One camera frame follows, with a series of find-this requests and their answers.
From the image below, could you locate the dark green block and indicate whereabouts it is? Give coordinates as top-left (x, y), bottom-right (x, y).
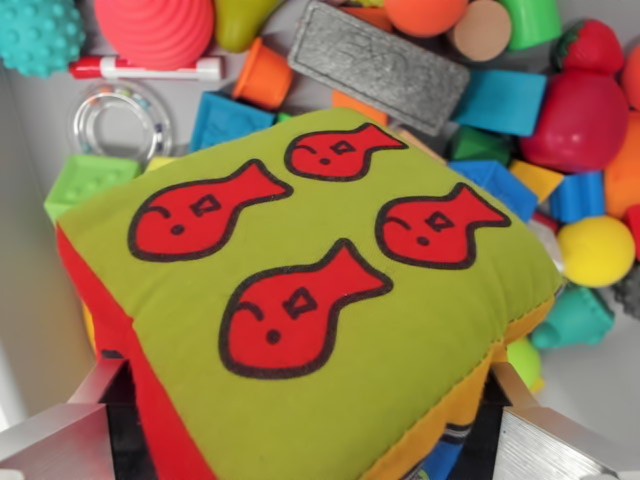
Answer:
top-left (447, 125), bottom-right (512, 164)

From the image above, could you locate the blue embossed soft cube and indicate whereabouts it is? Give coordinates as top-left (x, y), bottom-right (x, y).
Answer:
top-left (448, 160), bottom-right (540, 224)

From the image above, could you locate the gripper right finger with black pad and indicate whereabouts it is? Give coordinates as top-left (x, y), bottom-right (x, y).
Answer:
top-left (459, 362), bottom-right (626, 480)

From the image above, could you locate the teal rectangular block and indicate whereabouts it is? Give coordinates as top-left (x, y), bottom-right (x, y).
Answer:
top-left (449, 69), bottom-right (549, 137)

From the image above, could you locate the teal bumpy ball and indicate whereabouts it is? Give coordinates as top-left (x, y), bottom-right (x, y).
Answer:
top-left (0, 0), bottom-right (86, 79)

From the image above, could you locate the fabric cube with red fish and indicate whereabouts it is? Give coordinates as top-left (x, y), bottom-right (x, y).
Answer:
top-left (54, 107), bottom-right (564, 480)

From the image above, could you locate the yellow ball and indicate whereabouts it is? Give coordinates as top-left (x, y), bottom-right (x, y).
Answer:
top-left (556, 215), bottom-right (636, 289)

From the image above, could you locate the blue ridged block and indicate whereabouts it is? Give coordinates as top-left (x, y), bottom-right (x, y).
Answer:
top-left (548, 170), bottom-right (606, 224)

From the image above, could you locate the white block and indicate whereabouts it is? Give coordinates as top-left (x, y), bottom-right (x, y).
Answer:
top-left (534, 224), bottom-right (567, 275)

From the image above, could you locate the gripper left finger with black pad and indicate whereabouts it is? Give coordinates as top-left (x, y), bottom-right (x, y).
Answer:
top-left (0, 357), bottom-right (161, 480)

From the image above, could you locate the wooden cylinder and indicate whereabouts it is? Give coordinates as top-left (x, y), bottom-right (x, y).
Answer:
top-left (447, 0), bottom-right (513, 63)

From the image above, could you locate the large orange toy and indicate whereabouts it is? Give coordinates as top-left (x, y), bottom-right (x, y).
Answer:
top-left (603, 110), bottom-right (640, 220)

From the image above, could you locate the red and white marker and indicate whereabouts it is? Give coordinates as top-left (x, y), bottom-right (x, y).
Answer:
top-left (68, 55), bottom-right (224, 82)

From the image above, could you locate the red block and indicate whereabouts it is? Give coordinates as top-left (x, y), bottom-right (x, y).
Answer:
top-left (624, 204), bottom-right (640, 244)

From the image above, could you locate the orange plastic cup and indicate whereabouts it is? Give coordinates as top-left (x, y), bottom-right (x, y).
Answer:
top-left (231, 37), bottom-right (295, 111)

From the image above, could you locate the gray bumpy toy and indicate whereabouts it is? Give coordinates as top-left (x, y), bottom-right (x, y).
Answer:
top-left (610, 275), bottom-right (640, 321)

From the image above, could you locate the lime green ball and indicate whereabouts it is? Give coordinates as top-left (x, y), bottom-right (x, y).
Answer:
top-left (505, 338), bottom-right (545, 394)

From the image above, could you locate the teal rubber toy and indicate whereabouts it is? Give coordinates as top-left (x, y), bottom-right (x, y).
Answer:
top-left (529, 285), bottom-right (616, 351)

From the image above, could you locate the teal blue embossed cube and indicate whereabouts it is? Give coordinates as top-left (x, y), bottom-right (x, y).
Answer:
top-left (188, 90), bottom-right (277, 154)

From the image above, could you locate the coral ribbed cone toy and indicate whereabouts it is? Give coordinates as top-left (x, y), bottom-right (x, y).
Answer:
top-left (93, 0), bottom-right (215, 71)

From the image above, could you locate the yellow wooden block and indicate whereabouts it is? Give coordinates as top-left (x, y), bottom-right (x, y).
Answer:
top-left (508, 159), bottom-right (565, 203)

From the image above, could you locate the orange flat block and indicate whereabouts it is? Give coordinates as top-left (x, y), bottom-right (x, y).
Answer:
top-left (339, 4), bottom-right (396, 34)

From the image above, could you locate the orange ball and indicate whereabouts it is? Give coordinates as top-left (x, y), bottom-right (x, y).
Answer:
top-left (621, 43), bottom-right (640, 111)
top-left (383, 0), bottom-right (470, 39)

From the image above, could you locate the red toy strawberry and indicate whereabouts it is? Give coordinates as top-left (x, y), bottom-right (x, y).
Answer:
top-left (552, 18), bottom-right (625, 77)

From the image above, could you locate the green embossed soft cube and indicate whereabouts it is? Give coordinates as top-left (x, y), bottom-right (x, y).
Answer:
top-left (43, 153), bottom-right (144, 221)

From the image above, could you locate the gray whiteboard eraser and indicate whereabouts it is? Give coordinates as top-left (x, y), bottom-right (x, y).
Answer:
top-left (287, 0), bottom-right (471, 136)

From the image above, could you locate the green plastic cup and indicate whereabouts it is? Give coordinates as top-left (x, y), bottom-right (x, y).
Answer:
top-left (499, 0), bottom-right (564, 51)

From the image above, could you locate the clear ring rattle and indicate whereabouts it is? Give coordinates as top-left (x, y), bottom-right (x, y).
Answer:
top-left (73, 80), bottom-right (174, 161)

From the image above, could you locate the red toy apple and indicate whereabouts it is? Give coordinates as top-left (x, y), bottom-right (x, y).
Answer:
top-left (519, 68), bottom-right (630, 175)

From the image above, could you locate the green toy pear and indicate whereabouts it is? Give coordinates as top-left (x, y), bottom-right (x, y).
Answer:
top-left (213, 0), bottom-right (281, 54)

